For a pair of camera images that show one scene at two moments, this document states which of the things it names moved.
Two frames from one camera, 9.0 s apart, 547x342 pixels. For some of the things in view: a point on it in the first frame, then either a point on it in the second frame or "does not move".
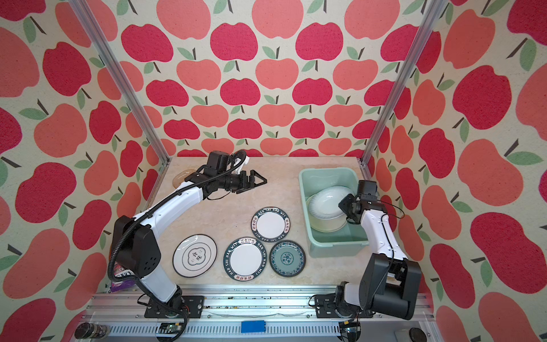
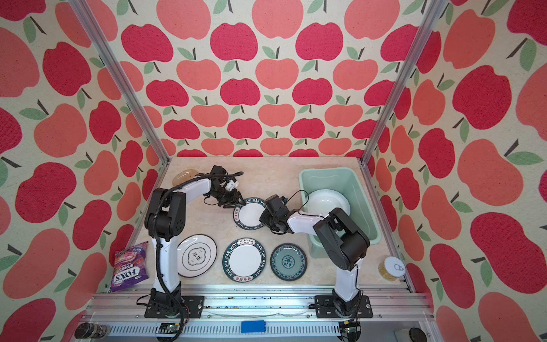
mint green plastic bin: [352, 239] does not move
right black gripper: [345, 204] → [265, 216]
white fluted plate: [324, 203] does not move
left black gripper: [244, 185] → [234, 199]
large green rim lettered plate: [244, 258] does not move
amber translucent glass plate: [179, 177] does not move
